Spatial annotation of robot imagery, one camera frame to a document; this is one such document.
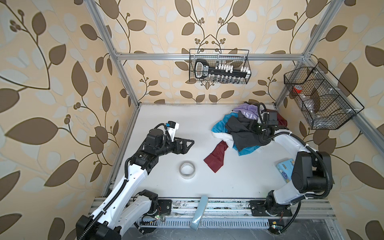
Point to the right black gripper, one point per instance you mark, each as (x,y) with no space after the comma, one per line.
(260,133)

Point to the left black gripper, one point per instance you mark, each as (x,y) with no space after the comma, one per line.
(183,150)

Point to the dark grey cloth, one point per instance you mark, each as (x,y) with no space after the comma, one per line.
(245,132)

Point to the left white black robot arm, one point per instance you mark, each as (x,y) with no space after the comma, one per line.
(112,219)

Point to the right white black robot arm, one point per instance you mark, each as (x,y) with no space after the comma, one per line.
(311,177)

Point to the dark red cloth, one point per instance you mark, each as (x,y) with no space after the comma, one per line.
(282,121)

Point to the purple cloth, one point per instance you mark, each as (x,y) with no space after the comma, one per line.
(248,111)

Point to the maroon cloth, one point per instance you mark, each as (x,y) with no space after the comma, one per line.
(215,160)

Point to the white cloth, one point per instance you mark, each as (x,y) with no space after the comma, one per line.
(227,138)

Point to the teal cloth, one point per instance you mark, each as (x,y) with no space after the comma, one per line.
(220,127)

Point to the clear tape roll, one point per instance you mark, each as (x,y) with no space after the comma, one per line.
(187,170)

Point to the light blue tissue pack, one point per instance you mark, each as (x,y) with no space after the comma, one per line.
(286,169)

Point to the clear bottle red cap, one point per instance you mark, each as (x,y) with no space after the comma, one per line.
(308,102)

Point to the light blue plastic strip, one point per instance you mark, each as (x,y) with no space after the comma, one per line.
(196,220)

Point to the black tool with white bits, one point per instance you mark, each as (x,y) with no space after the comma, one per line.
(202,70)

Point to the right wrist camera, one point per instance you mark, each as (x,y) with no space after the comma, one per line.
(270,117)

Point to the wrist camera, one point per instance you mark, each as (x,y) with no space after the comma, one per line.
(172,127)
(270,117)

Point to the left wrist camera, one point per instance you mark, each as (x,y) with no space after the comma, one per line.
(172,127)

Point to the black wire basket right wall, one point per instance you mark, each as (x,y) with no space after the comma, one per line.
(338,104)

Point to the black wire basket wall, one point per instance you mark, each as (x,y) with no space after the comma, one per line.
(338,104)
(235,57)

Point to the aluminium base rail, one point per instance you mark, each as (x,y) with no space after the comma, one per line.
(225,213)

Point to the black wire basket back wall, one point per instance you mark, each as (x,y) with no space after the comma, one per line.
(235,57)

